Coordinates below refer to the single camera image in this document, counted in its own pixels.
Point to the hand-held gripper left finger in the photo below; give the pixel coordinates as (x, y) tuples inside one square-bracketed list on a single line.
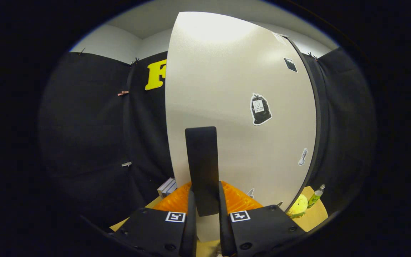
[(155, 232)]

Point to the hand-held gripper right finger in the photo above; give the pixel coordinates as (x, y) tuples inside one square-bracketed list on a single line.
[(262, 232)]

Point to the beige shoe cabinet door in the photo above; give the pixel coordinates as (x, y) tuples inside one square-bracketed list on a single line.
[(227, 89)]

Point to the yellow plush toy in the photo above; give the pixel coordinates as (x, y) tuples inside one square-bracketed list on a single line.
[(299, 205)]

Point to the white cover book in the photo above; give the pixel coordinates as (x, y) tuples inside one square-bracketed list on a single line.
[(164, 186)]

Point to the green bottle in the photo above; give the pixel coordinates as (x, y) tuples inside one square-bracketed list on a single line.
[(314, 198)]

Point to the white clip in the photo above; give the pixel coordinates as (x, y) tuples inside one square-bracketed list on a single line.
[(126, 164)]

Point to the black backdrop cloth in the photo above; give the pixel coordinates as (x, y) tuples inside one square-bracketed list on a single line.
[(84, 125)]

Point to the pink clip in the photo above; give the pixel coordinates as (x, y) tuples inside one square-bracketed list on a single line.
[(123, 93)]

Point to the black clip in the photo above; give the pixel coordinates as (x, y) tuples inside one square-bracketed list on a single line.
[(81, 51), (312, 55), (134, 61)]

